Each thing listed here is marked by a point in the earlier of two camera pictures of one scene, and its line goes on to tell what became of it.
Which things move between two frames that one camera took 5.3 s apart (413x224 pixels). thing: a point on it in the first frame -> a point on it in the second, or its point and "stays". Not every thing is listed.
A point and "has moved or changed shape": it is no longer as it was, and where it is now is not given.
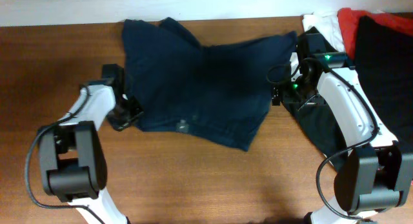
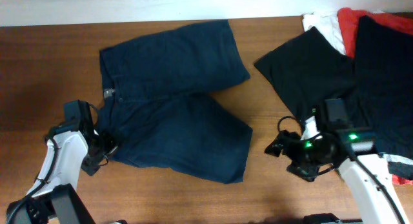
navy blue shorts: [217, 93] has moved or changed shape
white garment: [328, 24] stays
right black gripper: [279, 95] -> [291, 152]
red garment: [349, 20] stays
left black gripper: [128, 112] -> [97, 148]
